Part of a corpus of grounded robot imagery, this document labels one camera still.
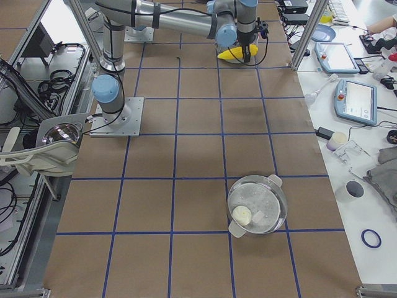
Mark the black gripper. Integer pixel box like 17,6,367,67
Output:
237,30,256,63

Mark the yellow toy corn cob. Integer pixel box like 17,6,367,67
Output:
217,44,258,60

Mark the pale green electric pot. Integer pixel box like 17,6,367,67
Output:
215,34,259,64

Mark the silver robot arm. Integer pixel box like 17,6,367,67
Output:
96,1,268,73

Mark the glass steamer pot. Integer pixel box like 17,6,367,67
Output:
227,174,288,238

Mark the light blue plate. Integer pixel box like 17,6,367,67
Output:
311,24,336,42

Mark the far blue teach pendant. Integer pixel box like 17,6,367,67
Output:
314,42,359,74

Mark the blue teach pendant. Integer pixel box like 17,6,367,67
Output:
334,79,377,126
314,42,359,74

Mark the black power adapter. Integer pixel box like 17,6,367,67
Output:
315,127,334,140

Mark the near blue teach pendant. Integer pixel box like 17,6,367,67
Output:
334,79,377,126

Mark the purple white cup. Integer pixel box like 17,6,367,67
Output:
326,132,348,151

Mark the white steamed bun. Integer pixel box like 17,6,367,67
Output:
232,205,252,227

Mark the white cup dark lid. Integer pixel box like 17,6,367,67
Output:
335,180,365,203

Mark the grey cloth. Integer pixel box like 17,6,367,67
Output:
363,147,396,216

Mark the steel bowl on chair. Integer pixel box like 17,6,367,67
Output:
42,123,80,145

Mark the aluminium frame post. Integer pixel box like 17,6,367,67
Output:
290,0,328,71

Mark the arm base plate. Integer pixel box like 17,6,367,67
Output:
89,97,145,137
124,26,154,43

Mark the blue rubber ring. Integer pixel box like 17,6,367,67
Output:
361,228,382,249

